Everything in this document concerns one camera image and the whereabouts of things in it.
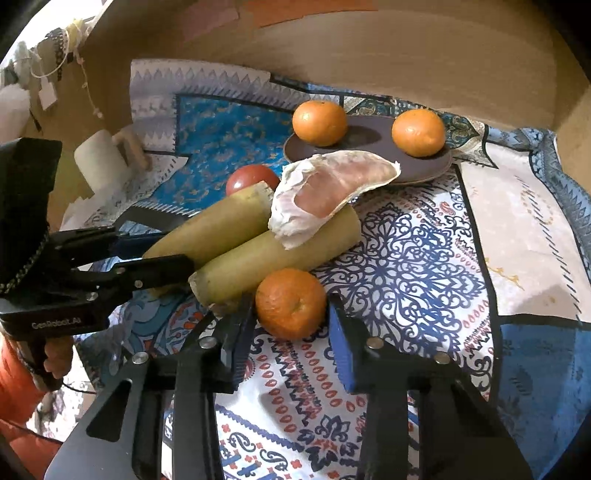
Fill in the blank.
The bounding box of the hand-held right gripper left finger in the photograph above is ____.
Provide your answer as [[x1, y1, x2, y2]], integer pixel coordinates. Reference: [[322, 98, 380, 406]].
[[44, 295, 257, 480]]

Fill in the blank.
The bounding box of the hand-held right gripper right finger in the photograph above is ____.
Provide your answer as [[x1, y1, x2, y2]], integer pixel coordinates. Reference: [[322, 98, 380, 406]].
[[325, 293, 536, 480]]

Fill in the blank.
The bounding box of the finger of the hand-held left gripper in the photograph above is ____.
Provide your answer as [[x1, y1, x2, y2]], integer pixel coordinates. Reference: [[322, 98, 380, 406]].
[[48, 225, 162, 269], [69, 254, 195, 306]]

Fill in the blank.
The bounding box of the yellow-green sugarcane piece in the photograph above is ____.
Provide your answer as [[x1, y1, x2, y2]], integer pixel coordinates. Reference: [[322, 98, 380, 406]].
[[188, 205, 362, 317], [142, 181, 278, 297]]

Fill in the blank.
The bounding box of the orange mandarin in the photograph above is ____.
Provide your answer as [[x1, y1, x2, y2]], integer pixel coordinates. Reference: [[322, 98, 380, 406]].
[[292, 100, 348, 147], [392, 109, 447, 158], [255, 268, 328, 341]]

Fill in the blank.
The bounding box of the person's left forearm orange sleeve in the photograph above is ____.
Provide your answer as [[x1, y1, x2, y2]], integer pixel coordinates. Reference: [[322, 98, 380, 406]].
[[0, 339, 63, 467]]

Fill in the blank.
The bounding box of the person's left hand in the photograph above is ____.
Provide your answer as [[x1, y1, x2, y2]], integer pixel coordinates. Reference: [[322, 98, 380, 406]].
[[41, 335, 75, 381]]

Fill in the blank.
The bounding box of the white paper roll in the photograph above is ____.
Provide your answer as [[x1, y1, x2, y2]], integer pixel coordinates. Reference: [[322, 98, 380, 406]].
[[74, 129, 152, 191]]

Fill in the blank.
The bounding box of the blue patterned tablecloth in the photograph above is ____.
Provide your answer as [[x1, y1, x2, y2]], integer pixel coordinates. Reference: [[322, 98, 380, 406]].
[[60, 59, 591, 480]]

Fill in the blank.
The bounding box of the white paper tag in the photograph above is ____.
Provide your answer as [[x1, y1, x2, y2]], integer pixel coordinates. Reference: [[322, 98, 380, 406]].
[[37, 76, 58, 112]]

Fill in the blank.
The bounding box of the red tomato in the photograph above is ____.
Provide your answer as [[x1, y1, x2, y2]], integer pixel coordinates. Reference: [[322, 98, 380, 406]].
[[225, 165, 281, 197]]

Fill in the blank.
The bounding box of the peeled pomelo segment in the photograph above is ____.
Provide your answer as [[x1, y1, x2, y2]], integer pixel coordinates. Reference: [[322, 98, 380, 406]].
[[268, 150, 402, 251]]

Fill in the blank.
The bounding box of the dark brown plate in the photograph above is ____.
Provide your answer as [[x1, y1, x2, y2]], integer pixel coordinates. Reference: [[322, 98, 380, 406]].
[[283, 113, 454, 186]]

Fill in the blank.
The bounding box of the white bead string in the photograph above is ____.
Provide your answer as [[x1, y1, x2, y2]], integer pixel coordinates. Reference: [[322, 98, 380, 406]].
[[69, 18, 105, 118]]

